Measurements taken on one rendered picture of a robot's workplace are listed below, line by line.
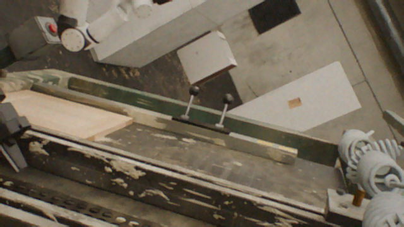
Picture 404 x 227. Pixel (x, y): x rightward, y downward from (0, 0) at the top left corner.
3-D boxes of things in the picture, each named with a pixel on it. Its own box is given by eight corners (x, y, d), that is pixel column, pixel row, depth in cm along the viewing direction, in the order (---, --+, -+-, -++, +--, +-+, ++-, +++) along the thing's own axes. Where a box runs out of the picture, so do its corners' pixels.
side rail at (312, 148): (74, 99, 176) (77, 74, 174) (332, 168, 154) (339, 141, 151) (66, 101, 171) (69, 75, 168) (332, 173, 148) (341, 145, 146)
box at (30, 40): (21, 36, 178) (53, 17, 172) (34, 61, 178) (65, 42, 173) (2, 36, 166) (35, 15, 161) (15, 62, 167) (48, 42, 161)
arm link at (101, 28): (119, 29, 134) (79, 61, 141) (127, 21, 143) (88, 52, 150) (98, 3, 131) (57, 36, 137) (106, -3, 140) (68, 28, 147)
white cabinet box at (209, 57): (185, 54, 684) (223, 34, 663) (199, 85, 679) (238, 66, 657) (176, 51, 641) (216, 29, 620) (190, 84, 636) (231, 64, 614)
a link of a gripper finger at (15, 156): (16, 172, 75) (-1, 144, 75) (27, 168, 79) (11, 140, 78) (22, 168, 75) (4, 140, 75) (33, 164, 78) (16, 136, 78)
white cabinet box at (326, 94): (197, 128, 574) (338, 64, 514) (214, 166, 569) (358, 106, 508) (182, 132, 517) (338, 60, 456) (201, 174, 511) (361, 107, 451)
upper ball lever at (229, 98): (213, 130, 135) (224, 94, 139) (223, 133, 135) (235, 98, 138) (212, 127, 132) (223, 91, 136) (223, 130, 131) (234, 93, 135)
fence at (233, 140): (39, 92, 151) (40, 82, 150) (294, 161, 132) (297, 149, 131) (30, 94, 146) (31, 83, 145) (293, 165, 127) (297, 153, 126)
